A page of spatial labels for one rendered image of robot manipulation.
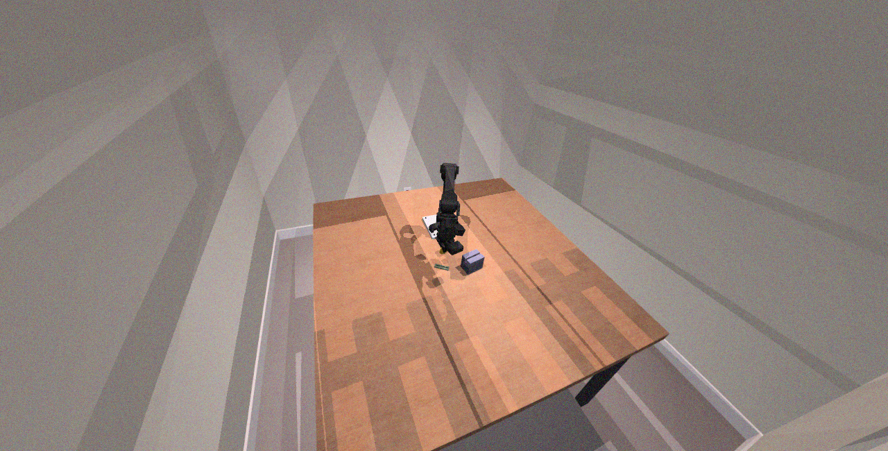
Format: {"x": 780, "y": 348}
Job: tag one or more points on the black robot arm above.
{"x": 448, "y": 205}

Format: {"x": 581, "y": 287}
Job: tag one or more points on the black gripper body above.
{"x": 453, "y": 247}

